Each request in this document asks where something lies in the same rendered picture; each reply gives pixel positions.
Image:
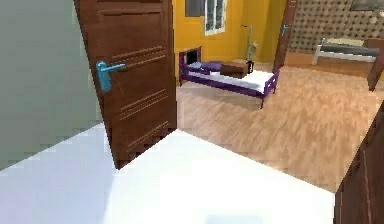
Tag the dark framed wall picture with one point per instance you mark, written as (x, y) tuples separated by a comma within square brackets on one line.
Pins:
[(366, 4)]

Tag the brown wooden cupboard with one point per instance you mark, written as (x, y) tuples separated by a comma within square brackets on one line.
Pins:
[(361, 180)]

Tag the brown wooden furniture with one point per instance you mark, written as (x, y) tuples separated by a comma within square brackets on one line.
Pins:
[(376, 63)]

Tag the purple pillow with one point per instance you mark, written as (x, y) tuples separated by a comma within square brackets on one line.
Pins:
[(211, 65)]

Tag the brown wooden box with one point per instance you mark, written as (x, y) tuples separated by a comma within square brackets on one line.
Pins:
[(234, 69)]

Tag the brown narrow room door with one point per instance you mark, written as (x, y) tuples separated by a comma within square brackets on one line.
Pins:
[(285, 35)]

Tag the white frame grey bed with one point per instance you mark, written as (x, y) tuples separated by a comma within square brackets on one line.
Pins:
[(346, 51)]

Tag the potted house plant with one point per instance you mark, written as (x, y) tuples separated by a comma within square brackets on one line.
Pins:
[(250, 53)]

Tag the white frame window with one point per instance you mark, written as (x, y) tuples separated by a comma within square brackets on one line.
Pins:
[(214, 15)]

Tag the brown wooden room door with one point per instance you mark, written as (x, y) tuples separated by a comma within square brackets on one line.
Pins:
[(140, 76)]

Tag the purple frame bed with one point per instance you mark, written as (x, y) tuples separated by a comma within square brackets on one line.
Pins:
[(233, 81)]

